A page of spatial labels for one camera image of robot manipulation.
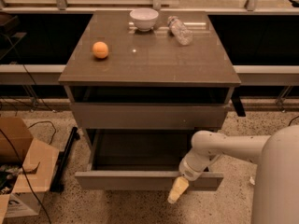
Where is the black cable left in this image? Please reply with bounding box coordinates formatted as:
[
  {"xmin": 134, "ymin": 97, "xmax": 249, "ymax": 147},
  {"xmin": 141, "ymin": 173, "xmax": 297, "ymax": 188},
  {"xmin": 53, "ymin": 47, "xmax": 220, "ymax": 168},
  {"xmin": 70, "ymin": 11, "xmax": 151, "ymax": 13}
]
[{"xmin": 0, "ymin": 31, "xmax": 58, "ymax": 224}]

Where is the grey top drawer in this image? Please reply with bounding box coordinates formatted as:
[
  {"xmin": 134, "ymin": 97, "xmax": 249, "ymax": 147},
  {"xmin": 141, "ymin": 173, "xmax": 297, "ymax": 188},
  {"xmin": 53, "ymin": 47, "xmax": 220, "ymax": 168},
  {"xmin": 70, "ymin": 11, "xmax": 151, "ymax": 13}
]
[{"xmin": 70, "ymin": 103, "xmax": 229, "ymax": 130}]

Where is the clear glass on floor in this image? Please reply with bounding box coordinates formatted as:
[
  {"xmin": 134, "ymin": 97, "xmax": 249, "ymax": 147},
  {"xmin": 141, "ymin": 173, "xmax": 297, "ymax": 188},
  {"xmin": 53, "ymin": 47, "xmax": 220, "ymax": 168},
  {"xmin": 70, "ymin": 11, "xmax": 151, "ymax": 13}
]
[{"xmin": 249, "ymin": 176, "xmax": 255, "ymax": 186}]

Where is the grey drawer cabinet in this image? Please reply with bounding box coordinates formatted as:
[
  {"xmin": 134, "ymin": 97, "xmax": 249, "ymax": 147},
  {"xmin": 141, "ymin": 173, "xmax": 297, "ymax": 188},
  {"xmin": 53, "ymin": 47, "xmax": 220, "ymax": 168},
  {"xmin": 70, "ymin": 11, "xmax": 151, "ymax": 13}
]
[{"xmin": 58, "ymin": 9, "xmax": 241, "ymax": 135}]

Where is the white gripper base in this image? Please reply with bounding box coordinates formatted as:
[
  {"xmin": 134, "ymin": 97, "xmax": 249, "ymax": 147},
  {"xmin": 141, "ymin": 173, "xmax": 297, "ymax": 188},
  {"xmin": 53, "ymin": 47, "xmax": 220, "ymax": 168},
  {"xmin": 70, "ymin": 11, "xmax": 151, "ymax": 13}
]
[{"xmin": 167, "ymin": 158, "xmax": 202, "ymax": 203}]

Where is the grey drawer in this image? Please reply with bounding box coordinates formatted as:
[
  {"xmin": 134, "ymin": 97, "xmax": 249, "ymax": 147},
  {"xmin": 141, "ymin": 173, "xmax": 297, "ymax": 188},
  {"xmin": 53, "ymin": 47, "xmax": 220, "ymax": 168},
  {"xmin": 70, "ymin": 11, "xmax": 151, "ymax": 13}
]
[
  {"xmin": 70, "ymin": 103, "xmax": 229, "ymax": 130},
  {"xmin": 74, "ymin": 129, "xmax": 224, "ymax": 192}
]

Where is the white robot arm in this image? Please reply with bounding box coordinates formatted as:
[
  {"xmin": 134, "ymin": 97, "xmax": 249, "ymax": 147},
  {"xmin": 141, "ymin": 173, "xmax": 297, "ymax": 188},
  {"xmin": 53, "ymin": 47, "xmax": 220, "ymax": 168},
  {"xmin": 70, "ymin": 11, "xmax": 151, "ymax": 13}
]
[{"xmin": 168, "ymin": 125, "xmax": 299, "ymax": 224}]

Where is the black metal bar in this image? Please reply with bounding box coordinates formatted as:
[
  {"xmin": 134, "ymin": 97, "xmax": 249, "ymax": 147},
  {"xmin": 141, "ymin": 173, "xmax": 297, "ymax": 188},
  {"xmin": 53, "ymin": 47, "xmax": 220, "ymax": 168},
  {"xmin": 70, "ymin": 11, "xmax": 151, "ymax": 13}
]
[{"xmin": 50, "ymin": 127, "xmax": 80, "ymax": 192}]

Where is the open cardboard box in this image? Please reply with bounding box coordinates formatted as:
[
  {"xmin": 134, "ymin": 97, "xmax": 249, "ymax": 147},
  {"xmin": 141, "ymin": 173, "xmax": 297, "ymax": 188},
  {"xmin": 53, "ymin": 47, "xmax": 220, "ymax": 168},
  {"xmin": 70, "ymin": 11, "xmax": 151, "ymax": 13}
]
[{"xmin": 0, "ymin": 117, "xmax": 59, "ymax": 224}]

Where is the clear plastic bottle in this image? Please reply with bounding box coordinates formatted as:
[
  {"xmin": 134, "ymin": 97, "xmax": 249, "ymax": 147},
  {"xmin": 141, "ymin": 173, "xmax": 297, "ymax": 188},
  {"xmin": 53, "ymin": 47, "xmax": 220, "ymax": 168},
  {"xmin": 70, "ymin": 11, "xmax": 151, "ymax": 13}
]
[{"xmin": 167, "ymin": 16, "xmax": 192, "ymax": 46}]

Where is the white ceramic bowl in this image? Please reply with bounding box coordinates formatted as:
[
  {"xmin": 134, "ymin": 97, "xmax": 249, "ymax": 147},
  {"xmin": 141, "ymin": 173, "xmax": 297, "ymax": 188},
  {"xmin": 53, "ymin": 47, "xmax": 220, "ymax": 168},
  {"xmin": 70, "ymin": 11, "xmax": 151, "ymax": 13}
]
[{"xmin": 130, "ymin": 8, "xmax": 159, "ymax": 32}]

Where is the black table leg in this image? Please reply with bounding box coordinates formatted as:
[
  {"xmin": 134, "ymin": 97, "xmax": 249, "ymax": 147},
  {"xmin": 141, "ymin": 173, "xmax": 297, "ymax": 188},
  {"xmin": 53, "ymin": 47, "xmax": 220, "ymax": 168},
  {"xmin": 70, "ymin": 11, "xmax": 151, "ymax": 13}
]
[{"xmin": 232, "ymin": 97, "xmax": 246, "ymax": 117}]

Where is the orange ball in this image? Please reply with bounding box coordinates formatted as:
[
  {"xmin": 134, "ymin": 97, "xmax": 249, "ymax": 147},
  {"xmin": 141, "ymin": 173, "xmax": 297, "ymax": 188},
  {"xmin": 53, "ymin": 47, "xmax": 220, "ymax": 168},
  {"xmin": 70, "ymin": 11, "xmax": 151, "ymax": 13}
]
[{"xmin": 93, "ymin": 42, "xmax": 108, "ymax": 59}]

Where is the dark object on shelf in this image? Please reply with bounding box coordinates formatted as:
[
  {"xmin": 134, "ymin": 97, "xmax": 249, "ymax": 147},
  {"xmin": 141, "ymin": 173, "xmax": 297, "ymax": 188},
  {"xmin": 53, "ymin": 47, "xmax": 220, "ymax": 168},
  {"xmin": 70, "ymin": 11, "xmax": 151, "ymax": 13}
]
[{"xmin": 0, "ymin": 12, "xmax": 20, "ymax": 35}]

